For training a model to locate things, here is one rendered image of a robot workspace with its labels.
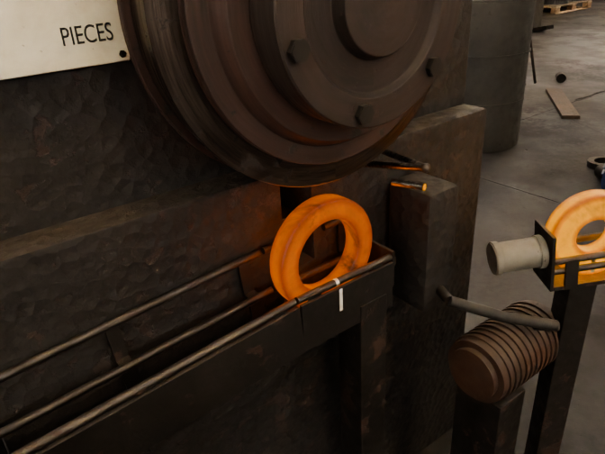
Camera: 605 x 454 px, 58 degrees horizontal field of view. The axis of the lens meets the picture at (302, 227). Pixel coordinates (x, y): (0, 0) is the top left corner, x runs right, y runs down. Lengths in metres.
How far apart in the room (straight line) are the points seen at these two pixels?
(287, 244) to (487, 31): 2.74
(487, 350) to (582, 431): 0.72
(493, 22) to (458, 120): 2.31
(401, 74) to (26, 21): 0.43
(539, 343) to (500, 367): 0.11
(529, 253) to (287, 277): 0.44
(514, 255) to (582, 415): 0.82
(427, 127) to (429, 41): 0.34
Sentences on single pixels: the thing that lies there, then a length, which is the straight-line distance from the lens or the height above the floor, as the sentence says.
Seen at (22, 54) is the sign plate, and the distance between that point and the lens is 0.69.
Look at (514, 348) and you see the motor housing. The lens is 1.06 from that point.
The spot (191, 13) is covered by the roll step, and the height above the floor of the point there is 1.12.
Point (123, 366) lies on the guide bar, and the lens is 0.79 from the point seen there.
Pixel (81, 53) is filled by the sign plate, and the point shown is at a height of 1.08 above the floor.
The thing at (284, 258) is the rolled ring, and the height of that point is 0.78.
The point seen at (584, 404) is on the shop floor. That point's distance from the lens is 1.79.
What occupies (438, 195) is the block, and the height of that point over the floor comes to 0.79.
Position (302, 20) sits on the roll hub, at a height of 1.11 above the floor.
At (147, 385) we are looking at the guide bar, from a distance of 0.74.
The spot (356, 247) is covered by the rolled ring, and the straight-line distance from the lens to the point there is 0.87.
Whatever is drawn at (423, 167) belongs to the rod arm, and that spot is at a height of 0.90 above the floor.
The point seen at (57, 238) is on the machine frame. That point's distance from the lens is 0.73.
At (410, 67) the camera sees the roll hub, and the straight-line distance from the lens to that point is 0.71.
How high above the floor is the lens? 1.17
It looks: 27 degrees down
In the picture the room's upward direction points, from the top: 3 degrees counter-clockwise
